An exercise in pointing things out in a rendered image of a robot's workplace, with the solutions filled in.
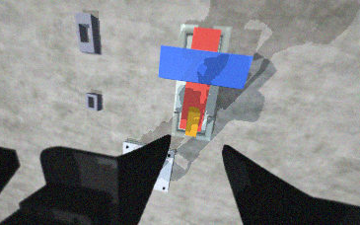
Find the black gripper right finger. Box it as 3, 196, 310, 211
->
222, 145, 360, 225

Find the blue rectangular block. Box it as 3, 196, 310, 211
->
159, 45, 252, 89

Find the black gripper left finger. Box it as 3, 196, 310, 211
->
40, 134, 172, 225

